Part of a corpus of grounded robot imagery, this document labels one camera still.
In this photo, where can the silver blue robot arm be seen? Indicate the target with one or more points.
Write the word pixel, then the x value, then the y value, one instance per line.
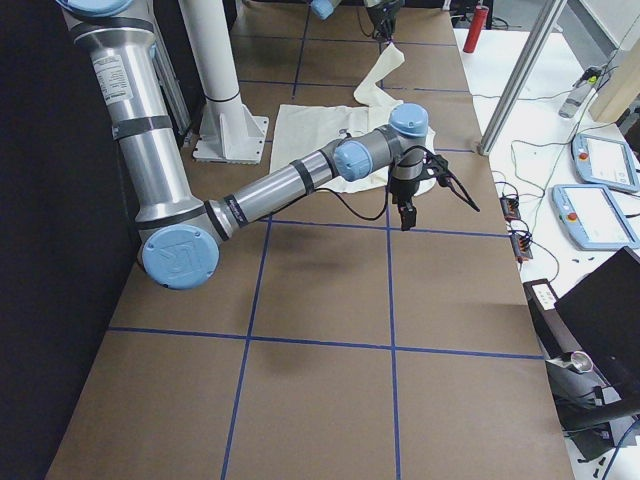
pixel 185 214
pixel 323 9

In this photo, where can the black box with white label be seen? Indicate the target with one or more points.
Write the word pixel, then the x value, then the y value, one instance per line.
pixel 553 334

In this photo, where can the near orange black connector box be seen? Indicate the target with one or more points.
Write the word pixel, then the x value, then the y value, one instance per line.
pixel 521 247

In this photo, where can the teach pendant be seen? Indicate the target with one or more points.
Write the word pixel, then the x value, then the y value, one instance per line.
pixel 592 218
pixel 605 161

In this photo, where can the orange black connector box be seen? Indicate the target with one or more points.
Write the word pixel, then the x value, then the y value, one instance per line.
pixel 510 208
pixel 521 247

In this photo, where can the far orange black connector box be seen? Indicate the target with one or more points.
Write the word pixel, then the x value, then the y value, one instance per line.
pixel 510 208

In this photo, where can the near teach pendant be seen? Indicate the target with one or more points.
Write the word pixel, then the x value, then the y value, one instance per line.
pixel 592 218

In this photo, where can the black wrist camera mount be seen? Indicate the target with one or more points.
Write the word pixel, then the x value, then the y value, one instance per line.
pixel 435 167

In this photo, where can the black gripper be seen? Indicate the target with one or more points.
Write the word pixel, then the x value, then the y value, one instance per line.
pixel 381 19
pixel 403 190

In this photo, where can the aluminium frame post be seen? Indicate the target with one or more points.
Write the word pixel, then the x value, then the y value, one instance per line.
pixel 532 48

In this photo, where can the cream cat print shirt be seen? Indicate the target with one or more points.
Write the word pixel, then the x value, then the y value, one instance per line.
pixel 300 130

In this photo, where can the far teach pendant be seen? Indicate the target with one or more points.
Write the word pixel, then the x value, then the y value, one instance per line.
pixel 605 161

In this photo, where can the red cylindrical bottle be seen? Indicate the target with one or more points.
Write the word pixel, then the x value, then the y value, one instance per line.
pixel 478 22

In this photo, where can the black monitor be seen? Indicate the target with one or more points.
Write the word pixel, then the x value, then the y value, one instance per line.
pixel 602 313

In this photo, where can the small metal cup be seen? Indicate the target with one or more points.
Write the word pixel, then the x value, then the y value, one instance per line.
pixel 580 362

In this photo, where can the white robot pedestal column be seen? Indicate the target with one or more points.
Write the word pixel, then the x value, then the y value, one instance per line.
pixel 229 133

